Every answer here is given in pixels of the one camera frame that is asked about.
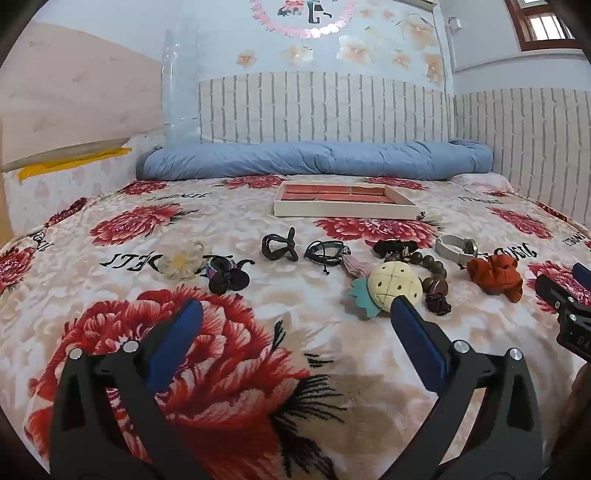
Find orange scrunchie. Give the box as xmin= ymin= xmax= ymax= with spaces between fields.
xmin=466 ymin=254 xmax=524 ymax=304

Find white tray with brick pattern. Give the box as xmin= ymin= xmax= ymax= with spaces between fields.
xmin=273 ymin=181 xmax=419 ymax=220

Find pink pillow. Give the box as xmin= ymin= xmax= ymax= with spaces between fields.
xmin=455 ymin=173 xmax=513 ymax=192

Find black cord bracelet with tassel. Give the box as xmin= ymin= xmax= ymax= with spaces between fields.
xmin=304 ymin=240 xmax=370 ymax=280

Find white flower hair clip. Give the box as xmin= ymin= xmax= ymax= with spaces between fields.
xmin=163 ymin=240 xmax=206 ymax=280

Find red floral printed blanket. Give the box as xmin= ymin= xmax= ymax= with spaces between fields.
xmin=0 ymin=173 xmax=591 ymax=480

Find yellow cloth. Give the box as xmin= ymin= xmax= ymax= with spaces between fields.
xmin=17 ymin=148 xmax=132 ymax=182

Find brown wooden bead bracelet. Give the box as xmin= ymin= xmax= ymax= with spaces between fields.
xmin=406 ymin=251 xmax=450 ymax=296

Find rolled blue duvet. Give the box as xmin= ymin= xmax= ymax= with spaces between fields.
xmin=136 ymin=140 xmax=495 ymax=182

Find light wooden panel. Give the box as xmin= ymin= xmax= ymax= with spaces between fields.
xmin=0 ymin=21 xmax=167 ymax=162

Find black hair tie with charms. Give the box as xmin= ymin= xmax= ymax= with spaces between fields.
xmin=373 ymin=237 xmax=419 ymax=259

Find pineapple plush hair clip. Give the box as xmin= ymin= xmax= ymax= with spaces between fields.
xmin=348 ymin=261 xmax=423 ymax=320

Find small maroon scrunchie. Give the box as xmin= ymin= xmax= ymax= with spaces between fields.
xmin=425 ymin=293 xmax=452 ymax=317

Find white bangle bracelet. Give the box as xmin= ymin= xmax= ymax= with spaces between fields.
xmin=435 ymin=234 xmax=478 ymax=268

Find colourful hair claw clip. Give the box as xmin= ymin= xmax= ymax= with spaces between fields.
xmin=206 ymin=256 xmax=256 ymax=296

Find floral wall stickers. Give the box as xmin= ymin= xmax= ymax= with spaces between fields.
xmin=235 ymin=2 xmax=446 ymax=84

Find person's right forearm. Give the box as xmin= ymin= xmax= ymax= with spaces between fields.
xmin=551 ymin=357 xmax=591 ymax=480

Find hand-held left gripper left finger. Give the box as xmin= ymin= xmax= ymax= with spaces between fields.
xmin=48 ymin=298 xmax=218 ymax=480

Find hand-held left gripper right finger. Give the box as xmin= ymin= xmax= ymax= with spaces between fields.
xmin=390 ymin=295 xmax=552 ymax=480

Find clear plastic sheet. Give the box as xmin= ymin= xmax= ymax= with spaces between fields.
xmin=161 ymin=30 xmax=201 ymax=139

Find brown wooden window frame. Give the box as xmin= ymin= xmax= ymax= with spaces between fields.
xmin=505 ymin=0 xmax=583 ymax=51

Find dark brown hair claw clip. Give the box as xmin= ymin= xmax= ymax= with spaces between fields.
xmin=261 ymin=226 xmax=300 ymax=262

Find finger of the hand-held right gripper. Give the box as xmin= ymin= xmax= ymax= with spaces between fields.
xmin=534 ymin=274 xmax=581 ymax=315
xmin=571 ymin=262 xmax=591 ymax=292

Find pink wreath wall decoration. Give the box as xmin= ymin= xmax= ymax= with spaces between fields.
xmin=249 ymin=0 xmax=358 ymax=40

